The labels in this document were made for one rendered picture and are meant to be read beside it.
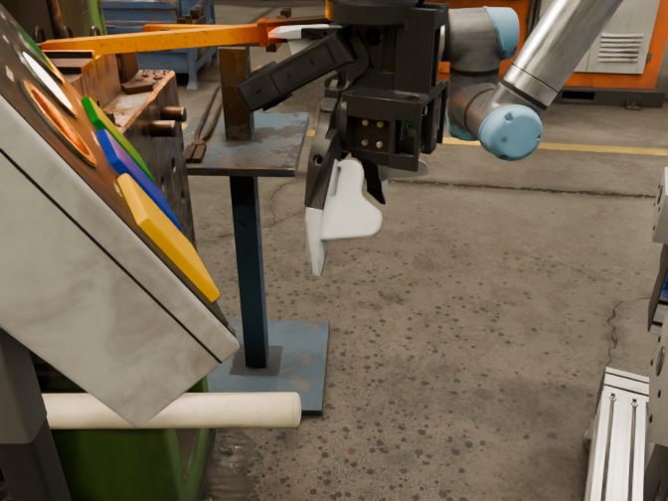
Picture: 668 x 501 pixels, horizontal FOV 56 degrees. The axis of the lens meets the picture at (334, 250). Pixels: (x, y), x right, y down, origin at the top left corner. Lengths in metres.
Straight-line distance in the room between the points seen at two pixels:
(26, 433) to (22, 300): 0.27
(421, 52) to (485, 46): 0.52
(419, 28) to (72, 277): 0.28
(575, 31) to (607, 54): 3.66
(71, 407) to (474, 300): 1.57
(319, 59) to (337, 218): 0.12
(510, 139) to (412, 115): 0.43
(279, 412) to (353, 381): 1.02
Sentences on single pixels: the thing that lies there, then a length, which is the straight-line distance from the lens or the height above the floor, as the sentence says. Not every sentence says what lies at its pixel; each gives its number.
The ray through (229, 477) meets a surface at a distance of 1.60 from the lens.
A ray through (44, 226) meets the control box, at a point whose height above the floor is 1.06.
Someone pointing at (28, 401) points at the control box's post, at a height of 0.84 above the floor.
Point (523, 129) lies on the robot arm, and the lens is 0.88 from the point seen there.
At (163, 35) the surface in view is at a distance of 1.01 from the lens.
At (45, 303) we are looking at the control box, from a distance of 0.35.
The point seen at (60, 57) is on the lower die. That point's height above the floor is 0.99.
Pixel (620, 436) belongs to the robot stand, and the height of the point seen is 0.23.
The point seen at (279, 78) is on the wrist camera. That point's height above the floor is 1.07.
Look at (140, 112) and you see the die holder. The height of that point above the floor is 0.91.
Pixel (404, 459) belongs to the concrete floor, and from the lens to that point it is 1.63.
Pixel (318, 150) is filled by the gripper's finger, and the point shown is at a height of 1.03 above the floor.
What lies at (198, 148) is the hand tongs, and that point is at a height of 0.71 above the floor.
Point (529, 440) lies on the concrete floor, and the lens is 1.74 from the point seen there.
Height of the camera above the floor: 1.20
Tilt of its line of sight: 29 degrees down
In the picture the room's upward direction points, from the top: straight up
